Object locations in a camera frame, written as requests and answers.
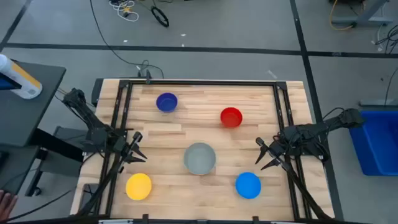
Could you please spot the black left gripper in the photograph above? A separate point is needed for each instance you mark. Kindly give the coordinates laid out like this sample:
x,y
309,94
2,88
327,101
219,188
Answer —
x,y
126,146

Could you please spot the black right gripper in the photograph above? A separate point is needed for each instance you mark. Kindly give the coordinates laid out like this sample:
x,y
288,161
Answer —
x,y
275,149

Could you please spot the light blue bowl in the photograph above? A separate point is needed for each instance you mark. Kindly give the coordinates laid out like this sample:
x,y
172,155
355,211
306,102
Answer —
x,y
248,185

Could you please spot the red bowl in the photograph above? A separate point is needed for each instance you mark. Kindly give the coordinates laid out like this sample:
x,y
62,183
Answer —
x,y
231,117

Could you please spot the dark blue bowl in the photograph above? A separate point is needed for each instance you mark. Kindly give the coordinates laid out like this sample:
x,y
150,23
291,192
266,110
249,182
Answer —
x,y
167,102

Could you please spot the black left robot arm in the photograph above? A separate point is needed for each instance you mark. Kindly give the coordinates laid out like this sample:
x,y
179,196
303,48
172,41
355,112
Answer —
x,y
93,130

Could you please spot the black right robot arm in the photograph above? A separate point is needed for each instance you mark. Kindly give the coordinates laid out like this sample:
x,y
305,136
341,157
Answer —
x,y
314,130

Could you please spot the yellow bowl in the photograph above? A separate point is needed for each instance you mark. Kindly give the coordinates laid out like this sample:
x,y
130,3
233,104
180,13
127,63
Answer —
x,y
138,186

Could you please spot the grey bowl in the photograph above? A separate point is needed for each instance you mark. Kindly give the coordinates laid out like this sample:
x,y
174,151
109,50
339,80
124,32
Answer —
x,y
199,158

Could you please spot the black flat device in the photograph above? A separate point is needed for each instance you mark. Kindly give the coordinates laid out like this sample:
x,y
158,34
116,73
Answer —
x,y
88,196

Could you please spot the black stand base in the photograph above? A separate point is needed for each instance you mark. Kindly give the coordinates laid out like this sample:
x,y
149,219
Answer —
x,y
62,149

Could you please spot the black box at table edge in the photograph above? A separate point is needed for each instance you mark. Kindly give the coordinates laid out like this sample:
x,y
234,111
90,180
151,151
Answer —
x,y
97,91

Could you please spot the blue plastic bin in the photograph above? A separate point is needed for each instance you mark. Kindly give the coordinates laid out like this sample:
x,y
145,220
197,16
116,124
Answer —
x,y
377,143

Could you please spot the dark grey side table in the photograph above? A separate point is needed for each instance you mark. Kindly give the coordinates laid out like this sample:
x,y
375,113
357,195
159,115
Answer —
x,y
28,109

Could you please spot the grey floor bar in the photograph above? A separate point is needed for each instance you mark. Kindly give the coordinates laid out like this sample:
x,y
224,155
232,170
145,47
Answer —
x,y
377,103

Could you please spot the white and yellow canister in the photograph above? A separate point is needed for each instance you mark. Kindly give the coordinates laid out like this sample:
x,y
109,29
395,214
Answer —
x,y
21,79

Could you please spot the person's hand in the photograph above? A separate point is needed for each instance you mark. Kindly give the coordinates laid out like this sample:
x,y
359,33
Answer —
x,y
7,203

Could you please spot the grey desk leg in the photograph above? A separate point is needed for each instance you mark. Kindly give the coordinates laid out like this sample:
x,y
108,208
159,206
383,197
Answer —
x,y
367,19

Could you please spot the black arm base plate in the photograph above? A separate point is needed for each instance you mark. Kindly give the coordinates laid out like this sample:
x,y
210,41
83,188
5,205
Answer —
x,y
308,151
90,147

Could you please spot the black metal table frame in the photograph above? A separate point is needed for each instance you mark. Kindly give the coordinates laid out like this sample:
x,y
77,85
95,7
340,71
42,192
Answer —
x,y
202,82

